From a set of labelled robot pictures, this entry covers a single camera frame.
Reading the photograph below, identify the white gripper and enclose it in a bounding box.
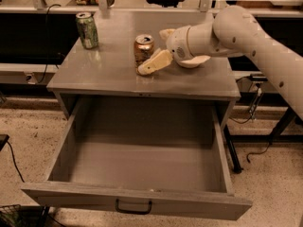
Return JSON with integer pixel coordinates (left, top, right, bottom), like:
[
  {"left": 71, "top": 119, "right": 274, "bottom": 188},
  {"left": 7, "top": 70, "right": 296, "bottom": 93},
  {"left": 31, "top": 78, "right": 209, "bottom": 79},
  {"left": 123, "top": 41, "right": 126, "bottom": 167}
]
[{"left": 136, "top": 26, "right": 191, "bottom": 76}]

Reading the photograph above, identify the orange soda can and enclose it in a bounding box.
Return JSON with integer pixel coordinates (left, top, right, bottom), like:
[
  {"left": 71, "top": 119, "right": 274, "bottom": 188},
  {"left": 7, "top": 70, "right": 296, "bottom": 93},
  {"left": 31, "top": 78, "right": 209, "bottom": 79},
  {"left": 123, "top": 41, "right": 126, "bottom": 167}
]
[{"left": 134, "top": 34, "right": 154, "bottom": 75}]

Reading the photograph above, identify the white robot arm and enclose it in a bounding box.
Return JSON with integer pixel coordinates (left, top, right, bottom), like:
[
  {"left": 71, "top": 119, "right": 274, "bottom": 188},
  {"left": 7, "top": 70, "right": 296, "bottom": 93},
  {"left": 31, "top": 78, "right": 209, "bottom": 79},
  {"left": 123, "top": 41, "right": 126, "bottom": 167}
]
[{"left": 137, "top": 6, "right": 303, "bottom": 118}]

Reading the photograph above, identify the green soda can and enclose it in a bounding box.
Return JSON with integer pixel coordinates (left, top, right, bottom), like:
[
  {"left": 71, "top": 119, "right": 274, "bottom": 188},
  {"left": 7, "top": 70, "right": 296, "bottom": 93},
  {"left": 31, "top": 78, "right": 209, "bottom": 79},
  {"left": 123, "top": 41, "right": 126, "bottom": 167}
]
[{"left": 76, "top": 12, "right": 98, "bottom": 49}]

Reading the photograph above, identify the open grey top drawer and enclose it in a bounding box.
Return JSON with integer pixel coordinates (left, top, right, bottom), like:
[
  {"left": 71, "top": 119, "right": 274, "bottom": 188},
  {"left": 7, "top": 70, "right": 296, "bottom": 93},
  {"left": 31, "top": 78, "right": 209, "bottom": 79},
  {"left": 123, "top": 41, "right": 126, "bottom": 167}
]
[{"left": 22, "top": 96, "right": 252, "bottom": 220}]

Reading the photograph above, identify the white paper bowl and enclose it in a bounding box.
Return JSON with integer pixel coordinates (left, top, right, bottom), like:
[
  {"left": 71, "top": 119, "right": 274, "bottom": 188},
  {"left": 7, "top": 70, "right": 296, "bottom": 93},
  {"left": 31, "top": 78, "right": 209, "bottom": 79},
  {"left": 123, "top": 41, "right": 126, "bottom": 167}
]
[{"left": 178, "top": 55, "right": 210, "bottom": 69}]

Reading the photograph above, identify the grey cabinet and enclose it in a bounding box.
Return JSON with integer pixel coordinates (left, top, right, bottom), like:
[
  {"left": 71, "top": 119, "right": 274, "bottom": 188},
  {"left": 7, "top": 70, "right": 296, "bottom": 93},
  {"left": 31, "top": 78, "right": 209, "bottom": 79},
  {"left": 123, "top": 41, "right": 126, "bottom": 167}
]
[{"left": 47, "top": 9, "right": 241, "bottom": 115}]

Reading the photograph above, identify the black cable on wall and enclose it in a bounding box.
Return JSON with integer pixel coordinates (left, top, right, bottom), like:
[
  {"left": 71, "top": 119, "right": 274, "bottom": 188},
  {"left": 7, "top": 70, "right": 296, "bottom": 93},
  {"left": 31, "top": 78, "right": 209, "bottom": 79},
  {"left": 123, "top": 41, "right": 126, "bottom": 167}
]
[{"left": 37, "top": 3, "right": 66, "bottom": 85}]

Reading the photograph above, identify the black floor cable right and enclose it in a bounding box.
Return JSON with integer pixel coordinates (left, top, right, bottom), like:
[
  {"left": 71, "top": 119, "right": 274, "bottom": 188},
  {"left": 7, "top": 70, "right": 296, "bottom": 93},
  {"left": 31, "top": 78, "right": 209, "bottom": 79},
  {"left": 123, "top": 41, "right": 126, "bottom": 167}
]
[{"left": 245, "top": 142, "right": 273, "bottom": 164}]

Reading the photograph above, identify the black floor cable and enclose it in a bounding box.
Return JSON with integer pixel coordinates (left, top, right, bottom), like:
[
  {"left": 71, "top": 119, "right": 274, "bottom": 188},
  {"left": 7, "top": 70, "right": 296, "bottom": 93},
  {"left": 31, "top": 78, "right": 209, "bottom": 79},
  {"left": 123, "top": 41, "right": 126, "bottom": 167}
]
[
  {"left": 245, "top": 142, "right": 273, "bottom": 164},
  {"left": 0, "top": 133, "right": 26, "bottom": 183}
]

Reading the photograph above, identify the black table leg frame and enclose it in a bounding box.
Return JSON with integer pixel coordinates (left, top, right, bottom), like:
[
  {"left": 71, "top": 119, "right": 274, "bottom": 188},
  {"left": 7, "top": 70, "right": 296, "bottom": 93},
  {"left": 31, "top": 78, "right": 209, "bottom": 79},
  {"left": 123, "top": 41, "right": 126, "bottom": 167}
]
[{"left": 223, "top": 107, "right": 303, "bottom": 174}]

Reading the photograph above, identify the black drawer handle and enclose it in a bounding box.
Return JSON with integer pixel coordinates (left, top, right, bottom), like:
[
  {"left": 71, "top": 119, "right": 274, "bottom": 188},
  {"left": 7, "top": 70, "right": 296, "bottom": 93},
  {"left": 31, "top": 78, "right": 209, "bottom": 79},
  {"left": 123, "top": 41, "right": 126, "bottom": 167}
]
[{"left": 115, "top": 199, "right": 152, "bottom": 215}]

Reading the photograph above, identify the black floor cable left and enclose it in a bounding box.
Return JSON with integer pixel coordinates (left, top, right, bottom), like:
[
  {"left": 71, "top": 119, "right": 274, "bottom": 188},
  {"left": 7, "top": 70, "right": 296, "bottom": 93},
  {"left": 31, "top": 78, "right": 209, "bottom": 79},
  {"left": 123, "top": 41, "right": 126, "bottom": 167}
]
[{"left": 0, "top": 133, "right": 26, "bottom": 183}]

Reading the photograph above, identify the black wire basket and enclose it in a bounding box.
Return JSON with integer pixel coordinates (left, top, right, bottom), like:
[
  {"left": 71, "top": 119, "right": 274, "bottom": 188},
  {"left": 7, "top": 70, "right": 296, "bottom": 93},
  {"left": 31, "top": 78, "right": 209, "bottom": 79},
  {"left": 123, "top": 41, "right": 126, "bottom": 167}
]
[{"left": 0, "top": 204, "right": 24, "bottom": 227}]

